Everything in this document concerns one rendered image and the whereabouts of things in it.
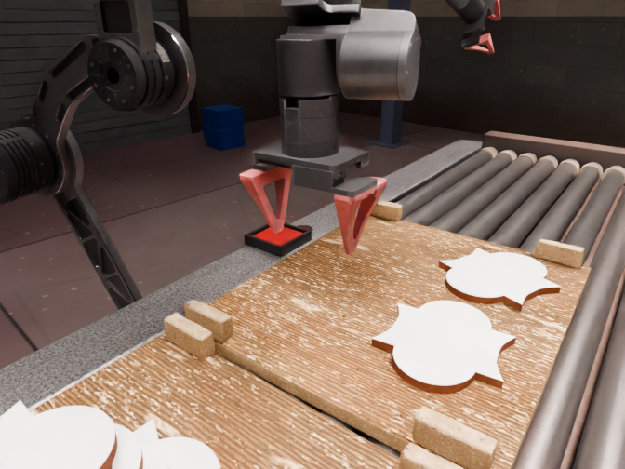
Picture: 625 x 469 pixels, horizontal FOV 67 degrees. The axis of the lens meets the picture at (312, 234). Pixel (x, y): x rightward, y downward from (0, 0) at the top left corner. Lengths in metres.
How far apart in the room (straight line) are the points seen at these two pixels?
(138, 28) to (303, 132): 0.67
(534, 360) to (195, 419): 0.32
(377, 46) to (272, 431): 0.32
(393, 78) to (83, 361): 0.41
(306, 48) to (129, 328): 0.36
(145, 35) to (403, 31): 0.73
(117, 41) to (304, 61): 0.68
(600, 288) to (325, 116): 0.44
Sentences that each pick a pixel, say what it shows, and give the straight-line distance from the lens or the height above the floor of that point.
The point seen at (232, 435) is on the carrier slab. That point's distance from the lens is 0.42.
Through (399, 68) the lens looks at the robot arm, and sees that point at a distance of 0.41.
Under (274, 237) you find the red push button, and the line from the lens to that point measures 0.74.
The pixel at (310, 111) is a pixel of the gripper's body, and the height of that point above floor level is 1.16.
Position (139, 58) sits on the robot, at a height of 1.17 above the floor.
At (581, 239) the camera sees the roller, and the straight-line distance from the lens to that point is 0.87.
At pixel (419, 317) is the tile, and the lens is 0.53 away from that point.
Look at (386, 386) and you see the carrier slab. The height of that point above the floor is 0.94.
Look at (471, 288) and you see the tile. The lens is 0.60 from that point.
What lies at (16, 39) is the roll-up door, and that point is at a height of 1.07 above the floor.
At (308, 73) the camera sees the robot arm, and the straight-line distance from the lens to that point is 0.44.
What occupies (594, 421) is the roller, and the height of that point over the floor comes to 0.91.
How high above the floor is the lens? 1.24
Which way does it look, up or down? 24 degrees down
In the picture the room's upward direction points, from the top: straight up
